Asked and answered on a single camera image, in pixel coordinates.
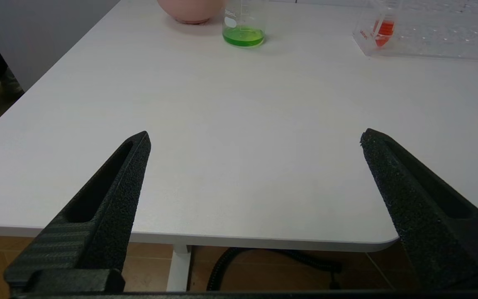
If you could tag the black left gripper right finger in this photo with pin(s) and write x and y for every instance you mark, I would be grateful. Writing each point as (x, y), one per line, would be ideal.
(430, 224)

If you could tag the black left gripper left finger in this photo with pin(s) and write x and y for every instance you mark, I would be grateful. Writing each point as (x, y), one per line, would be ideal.
(98, 224)

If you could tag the clear acrylic test tube rack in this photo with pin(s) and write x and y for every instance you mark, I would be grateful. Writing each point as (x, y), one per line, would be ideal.
(438, 41)

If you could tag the test tube with red pigment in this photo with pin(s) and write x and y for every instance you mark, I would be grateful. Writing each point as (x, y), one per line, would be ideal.
(384, 31)

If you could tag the clear glass beaker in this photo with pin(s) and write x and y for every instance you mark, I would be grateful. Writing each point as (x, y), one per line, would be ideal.
(243, 36)

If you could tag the white table leg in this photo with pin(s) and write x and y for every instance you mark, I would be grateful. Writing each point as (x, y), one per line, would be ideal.
(179, 268)

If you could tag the pink bowl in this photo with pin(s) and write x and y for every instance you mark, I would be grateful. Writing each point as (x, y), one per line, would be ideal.
(191, 10)

